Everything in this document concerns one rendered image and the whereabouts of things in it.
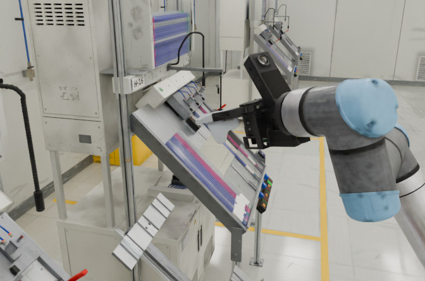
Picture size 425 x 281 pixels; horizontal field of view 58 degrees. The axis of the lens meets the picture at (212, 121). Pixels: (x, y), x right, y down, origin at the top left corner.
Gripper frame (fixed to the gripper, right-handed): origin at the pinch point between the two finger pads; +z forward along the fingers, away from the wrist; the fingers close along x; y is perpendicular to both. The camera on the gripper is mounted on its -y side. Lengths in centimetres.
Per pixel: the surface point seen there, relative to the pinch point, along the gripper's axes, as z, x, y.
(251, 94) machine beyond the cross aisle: 346, 266, 21
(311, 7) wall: 472, 552, -102
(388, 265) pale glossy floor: 98, 156, 139
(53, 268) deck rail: 37, -36, 28
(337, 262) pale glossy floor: 117, 131, 130
